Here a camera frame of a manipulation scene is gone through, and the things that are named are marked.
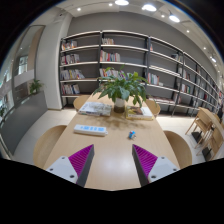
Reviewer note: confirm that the grey bookshelf unit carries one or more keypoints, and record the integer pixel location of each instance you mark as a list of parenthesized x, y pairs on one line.
[(86, 50)]

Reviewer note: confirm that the white power strip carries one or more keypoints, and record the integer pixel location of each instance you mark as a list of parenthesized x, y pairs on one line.
[(90, 129)]

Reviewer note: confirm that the small white charger block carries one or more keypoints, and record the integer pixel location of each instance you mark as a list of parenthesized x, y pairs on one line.
[(132, 134)]

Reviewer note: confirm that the small background green plant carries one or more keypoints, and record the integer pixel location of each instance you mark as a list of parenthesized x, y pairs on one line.
[(35, 86)]

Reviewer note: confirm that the yellow-edged picture book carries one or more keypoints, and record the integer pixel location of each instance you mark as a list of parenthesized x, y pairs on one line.
[(139, 112)]

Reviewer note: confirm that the round-backed wooden chair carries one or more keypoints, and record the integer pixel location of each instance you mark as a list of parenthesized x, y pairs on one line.
[(154, 108), (180, 148), (46, 145), (80, 101)]

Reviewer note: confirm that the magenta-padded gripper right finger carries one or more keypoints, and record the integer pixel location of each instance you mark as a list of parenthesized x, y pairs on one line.
[(160, 167)]

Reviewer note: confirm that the green potted plant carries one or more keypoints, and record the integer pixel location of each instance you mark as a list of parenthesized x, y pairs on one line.
[(121, 88)]

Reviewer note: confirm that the ceiling spot lights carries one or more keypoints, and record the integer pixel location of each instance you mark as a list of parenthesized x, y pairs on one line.
[(148, 7)]

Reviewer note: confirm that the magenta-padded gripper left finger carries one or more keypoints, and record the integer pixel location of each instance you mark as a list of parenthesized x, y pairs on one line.
[(63, 167)]

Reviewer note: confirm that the white and blue book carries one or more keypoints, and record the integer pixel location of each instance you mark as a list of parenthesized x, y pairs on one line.
[(95, 108)]

